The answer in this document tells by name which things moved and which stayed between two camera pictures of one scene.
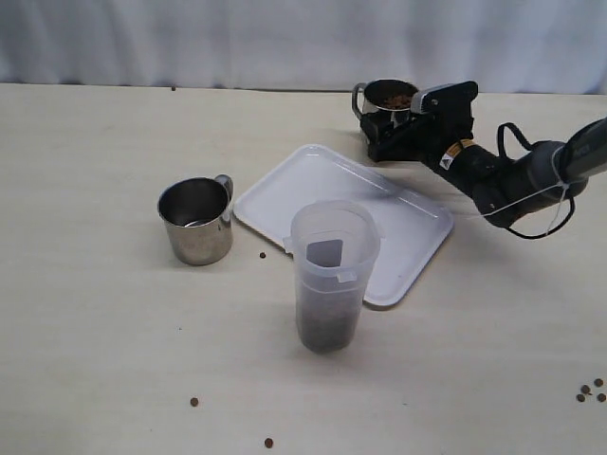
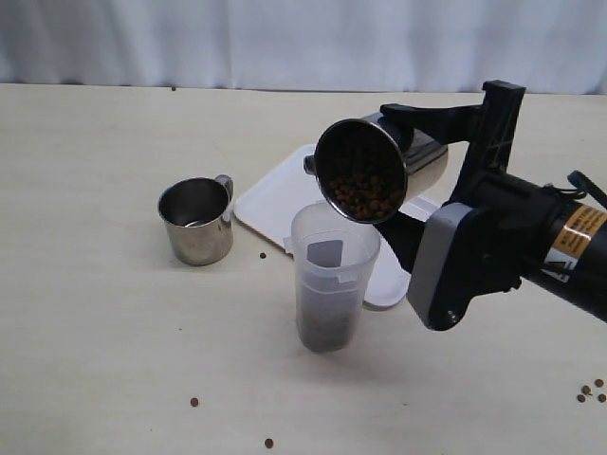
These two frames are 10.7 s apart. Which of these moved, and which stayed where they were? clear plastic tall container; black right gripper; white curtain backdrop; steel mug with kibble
Moved: black right gripper
Stayed: clear plastic tall container; steel mug with kibble; white curtain backdrop
